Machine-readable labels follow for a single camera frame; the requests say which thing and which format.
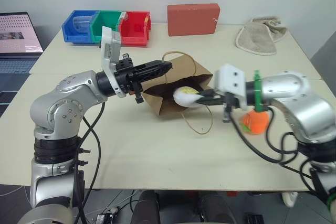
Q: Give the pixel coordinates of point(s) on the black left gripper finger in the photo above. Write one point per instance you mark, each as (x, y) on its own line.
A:
(153, 74)
(157, 65)

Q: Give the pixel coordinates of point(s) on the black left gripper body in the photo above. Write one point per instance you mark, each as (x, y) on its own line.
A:
(126, 77)

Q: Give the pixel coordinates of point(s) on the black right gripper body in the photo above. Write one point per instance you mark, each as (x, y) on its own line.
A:
(232, 100)

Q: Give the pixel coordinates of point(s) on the white and yellow plush toy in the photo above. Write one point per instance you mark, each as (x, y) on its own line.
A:
(183, 98)

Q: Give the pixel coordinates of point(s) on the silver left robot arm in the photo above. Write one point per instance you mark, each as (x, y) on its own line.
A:
(57, 108)

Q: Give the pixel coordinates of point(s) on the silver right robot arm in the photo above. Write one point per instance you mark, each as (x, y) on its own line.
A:
(302, 103)

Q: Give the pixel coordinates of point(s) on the brown paper bag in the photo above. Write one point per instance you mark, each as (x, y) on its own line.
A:
(168, 87)

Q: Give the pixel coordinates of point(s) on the orange plush toy green stem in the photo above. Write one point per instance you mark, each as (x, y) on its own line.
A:
(256, 123)

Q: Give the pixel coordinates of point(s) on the red plastic storage bin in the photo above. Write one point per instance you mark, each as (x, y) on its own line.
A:
(134, 31)

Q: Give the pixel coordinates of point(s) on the red-brown rectangular box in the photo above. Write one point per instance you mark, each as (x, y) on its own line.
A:
(193, 20)

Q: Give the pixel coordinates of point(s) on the green plastic storage bin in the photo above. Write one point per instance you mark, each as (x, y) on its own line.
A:
(106, 22)

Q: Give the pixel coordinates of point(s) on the beige towel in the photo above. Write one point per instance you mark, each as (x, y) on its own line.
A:
(257, 39)

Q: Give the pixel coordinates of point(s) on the blue plastic storage bin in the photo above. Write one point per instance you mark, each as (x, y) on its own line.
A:
(76, 31)

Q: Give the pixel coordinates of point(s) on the clear plastic cup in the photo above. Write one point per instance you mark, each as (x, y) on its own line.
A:
(82, 23)

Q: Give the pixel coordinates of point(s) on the dark rounded shape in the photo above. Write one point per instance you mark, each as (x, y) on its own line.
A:
(216, 209)
(148, 208)

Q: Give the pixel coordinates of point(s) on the white caster wheel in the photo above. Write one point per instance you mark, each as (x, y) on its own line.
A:
(289, 199)

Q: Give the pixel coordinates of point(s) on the open laptop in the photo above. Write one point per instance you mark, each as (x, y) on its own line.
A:
(15, 40)

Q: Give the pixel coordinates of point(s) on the small black device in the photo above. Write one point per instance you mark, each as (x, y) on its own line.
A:
(106, 217)

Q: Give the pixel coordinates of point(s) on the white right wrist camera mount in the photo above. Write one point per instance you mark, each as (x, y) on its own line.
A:
(231, 79)

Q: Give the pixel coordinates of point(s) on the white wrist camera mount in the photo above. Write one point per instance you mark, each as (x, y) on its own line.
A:
(231, 79)
(110, 48)

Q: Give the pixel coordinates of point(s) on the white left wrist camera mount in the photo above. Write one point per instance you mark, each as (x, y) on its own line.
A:
(110, 48)

